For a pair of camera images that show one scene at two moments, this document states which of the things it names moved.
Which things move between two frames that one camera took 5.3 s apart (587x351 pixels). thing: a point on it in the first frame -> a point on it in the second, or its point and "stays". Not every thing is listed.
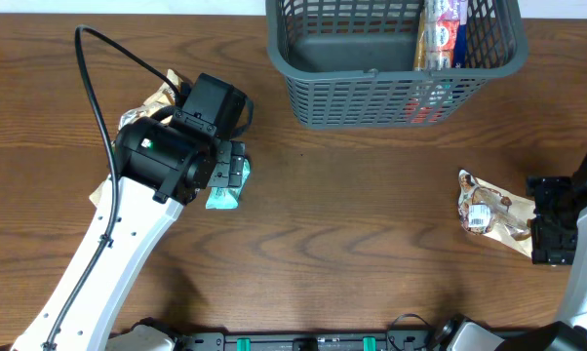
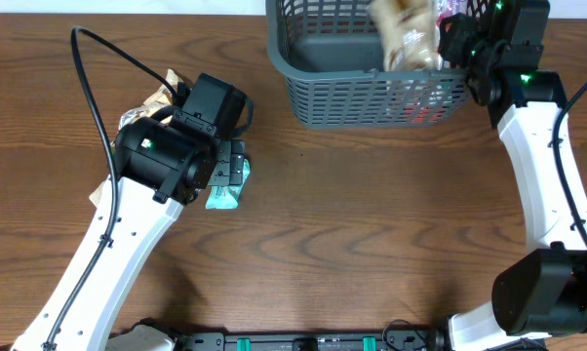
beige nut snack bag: x=487 y=209 -> x=408 y=30
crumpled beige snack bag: x=163 y=97 stays
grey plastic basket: x=350 y=63 stays
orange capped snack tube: x=420 y=58 -> x=420 y=113
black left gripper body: x=228 y=171 stays
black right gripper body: x=555 y=223 -> x=468 y=47
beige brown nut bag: x=95 y=196 stays
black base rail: x=319 y=341 stays
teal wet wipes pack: x=227 y=198 stays
